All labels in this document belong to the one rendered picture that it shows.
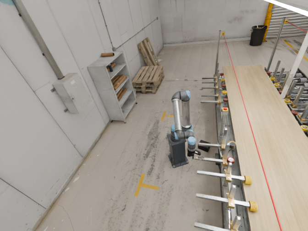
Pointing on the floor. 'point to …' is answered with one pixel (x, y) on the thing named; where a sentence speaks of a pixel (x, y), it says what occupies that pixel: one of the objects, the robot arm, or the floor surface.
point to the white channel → (295, 66)
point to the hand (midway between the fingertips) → (193, 158)
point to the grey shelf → (110, 108)
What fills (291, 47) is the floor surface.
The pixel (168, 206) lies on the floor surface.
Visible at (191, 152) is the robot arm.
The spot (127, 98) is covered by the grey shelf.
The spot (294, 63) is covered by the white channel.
